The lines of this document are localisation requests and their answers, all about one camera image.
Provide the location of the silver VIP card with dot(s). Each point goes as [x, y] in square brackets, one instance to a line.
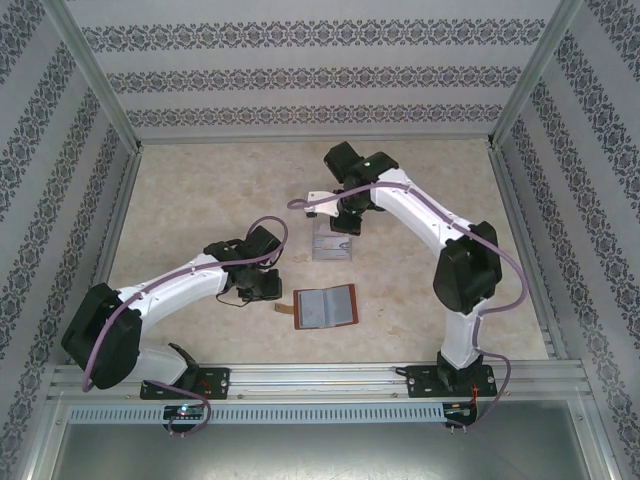
[332, 247]

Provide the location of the brown leather card holder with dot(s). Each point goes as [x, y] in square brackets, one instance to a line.
[325, 307]

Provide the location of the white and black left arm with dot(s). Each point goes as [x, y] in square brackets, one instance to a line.
[175, 285]

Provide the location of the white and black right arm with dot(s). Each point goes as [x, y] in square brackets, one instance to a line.
[465, 270]

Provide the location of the clear acrylic card stand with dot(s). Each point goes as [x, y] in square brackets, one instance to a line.
[332, 255]

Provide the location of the small circuit board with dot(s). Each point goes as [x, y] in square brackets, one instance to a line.
[460, 409]
[185, 412]

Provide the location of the grey metal sheet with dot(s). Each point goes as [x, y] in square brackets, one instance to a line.
[320, 450]

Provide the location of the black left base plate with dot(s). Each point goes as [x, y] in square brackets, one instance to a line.
[215, 382]

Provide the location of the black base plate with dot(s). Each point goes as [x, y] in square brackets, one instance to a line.
[420, 381]
[215, 382]

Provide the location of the aluminium mounting rail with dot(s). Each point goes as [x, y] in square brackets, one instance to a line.
[320, 382]

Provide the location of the aluminium side rail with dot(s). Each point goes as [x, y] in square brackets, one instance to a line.
[530, 260]
[107, 240]

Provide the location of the aluminium frame post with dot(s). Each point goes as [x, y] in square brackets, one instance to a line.
[537, 75]
[95, 75]

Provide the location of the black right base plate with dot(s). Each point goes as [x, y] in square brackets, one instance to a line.
[420, 381]

